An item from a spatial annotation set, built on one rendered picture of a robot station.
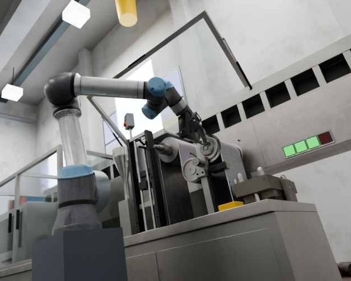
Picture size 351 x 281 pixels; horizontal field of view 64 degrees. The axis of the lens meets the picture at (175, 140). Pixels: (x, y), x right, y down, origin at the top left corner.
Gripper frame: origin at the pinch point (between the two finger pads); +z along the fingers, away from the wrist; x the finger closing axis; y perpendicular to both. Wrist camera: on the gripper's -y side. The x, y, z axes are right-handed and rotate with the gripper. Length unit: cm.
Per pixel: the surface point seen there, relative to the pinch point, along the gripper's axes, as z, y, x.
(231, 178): 19.2, -9.5, -6.1
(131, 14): -98, 448, 204
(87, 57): -100, 617, 486
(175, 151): 1.3, 6.0, 20.3
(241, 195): 19.3, -22.8, -12.4
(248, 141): 25.4, 26.9, -10.0
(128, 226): 25, -14, 69
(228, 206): 5.4, -42.1, -16.3
